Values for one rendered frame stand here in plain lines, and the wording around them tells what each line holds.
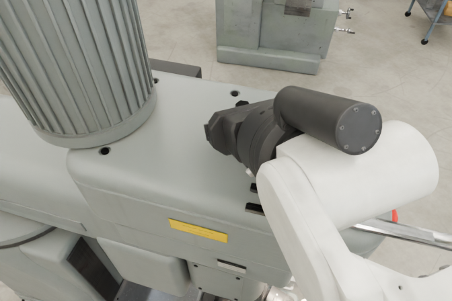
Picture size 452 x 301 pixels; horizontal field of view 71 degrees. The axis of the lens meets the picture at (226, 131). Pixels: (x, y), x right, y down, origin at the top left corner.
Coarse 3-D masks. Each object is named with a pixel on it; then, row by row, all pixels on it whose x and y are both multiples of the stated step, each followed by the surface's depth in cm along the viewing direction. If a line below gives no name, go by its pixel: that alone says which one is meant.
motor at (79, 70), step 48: (0, 0) 30; (48, 0) 31; (96, 0) 34; (0, 48) 34; (48, 48) 34; (96, 48) 37; (144, 48) 46; (48, 96) 39; (96, 96) 41; (144, 96) 48; (96, 144) 46
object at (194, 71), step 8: (152, 64) 89; (160, 64) 89; (168, 64) 89; (176, 64) 89; (184, 64) 89; (168, 72) 86; (176, 72) 86; (184, 72) 86; (192, 72) 86; (200, 72) 88
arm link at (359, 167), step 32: (288, 96) 26; (320, 96) 23; (288, 128) 27; (320, 128) 21; (352, 128) 20; (384, 128) 24; (256, 160) 29; (320, 160) 22; (352, 160) 22; (384, 160) 22; (416, 160) 22; (320, 192) 21; (352, 192) 21; (384, 192) 22; (416, 192) 23; (352, 224) 22
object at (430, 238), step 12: (252, 204) 39; (360, 228) 37; (372, 228) 37; (384, 228) 37; (396, 228) 37; (408, 228) 37; (420, 228) 37; (408, 240) 36; (420, 240) 36; (432, 240) 36; (444, 240) 36
